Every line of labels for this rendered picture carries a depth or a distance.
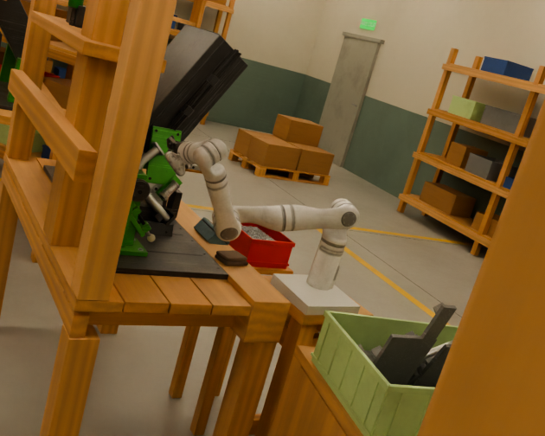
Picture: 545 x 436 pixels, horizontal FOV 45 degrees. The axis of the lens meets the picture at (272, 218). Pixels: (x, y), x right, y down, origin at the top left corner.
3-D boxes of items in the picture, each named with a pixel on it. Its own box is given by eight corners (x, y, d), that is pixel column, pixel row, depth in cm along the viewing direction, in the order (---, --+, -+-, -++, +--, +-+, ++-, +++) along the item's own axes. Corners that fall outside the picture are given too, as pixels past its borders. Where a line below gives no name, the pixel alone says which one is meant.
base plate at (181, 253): (133, 181, 314) (134, 176, 313) (227, 279, 224) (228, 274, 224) (42, 169, 292) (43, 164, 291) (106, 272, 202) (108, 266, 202)
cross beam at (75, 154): (19, 91, 285) (22, 70, 283) (91, 183, 179) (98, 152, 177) (7, 88, 282) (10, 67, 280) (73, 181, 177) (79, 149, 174)
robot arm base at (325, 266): (322, 278, 248) (336, 238, 243) (335, 291, 240) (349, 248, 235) (302, 277, 243) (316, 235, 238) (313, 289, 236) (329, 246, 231)
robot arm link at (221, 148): (202, 135, 211) (180, 148, 208) (223, 134, 198) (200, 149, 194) (212, 154, 213) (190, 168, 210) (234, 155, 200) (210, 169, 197)
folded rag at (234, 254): (235, 257, 243) (237, 249, 242) (247, 266, 237) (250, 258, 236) (214, 257, 236) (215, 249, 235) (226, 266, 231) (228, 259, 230)
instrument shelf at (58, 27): (92, 35, 272) (94, 26, 271) (164, 73, 199) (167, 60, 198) (29, 20, 259) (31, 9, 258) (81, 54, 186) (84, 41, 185)
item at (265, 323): (143, 196, 341) (149, 169, 337) (279, 343, 219) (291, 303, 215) (116, 193, 333) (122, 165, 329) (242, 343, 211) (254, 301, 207)
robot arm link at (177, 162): (163, 154, 210) (169, 155, 205) (189, 134, 214) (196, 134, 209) (178, 177, 214) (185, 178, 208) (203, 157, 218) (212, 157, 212)
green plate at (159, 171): (166, 184, 255) (173, 131, 255) (174, 186, 248) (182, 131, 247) (138, 181, 249) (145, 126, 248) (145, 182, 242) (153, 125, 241)
